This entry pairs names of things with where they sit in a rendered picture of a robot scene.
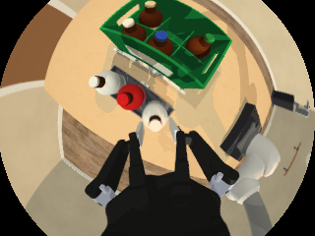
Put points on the brown bottle with cream cap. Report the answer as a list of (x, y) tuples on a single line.
[(151, 17)]

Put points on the white bottle with grey label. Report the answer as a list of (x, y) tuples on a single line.
[(107, 82), (157, 114)]

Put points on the brown bottle with blue cap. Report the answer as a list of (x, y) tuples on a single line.
[(161, 42)]

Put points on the red bottle with pale label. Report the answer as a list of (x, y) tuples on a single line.
[(133, 98)]

